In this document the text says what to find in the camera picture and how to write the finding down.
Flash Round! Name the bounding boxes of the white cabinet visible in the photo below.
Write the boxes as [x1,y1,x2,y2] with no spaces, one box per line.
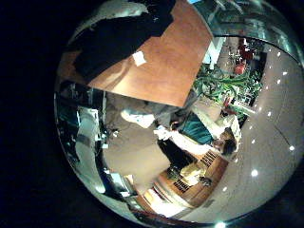
[75,106,106,194]

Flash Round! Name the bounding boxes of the green leafy plants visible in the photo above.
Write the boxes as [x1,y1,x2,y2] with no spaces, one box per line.
[192,62,264,106]

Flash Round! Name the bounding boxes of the seated person in teal shirt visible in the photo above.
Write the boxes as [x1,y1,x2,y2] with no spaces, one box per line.
[154,107,243,160]

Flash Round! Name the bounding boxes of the white paper label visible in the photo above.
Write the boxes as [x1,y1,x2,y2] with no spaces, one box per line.
[131,50,147,67]

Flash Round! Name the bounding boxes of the red object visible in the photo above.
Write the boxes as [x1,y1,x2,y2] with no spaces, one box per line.
[234,62,249,76]

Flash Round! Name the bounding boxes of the wooden desk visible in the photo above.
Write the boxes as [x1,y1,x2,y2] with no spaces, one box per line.
[139,148,230,219]

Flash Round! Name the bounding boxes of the black piece of clothing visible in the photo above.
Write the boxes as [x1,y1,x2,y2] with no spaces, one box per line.
[71,0,177,84]

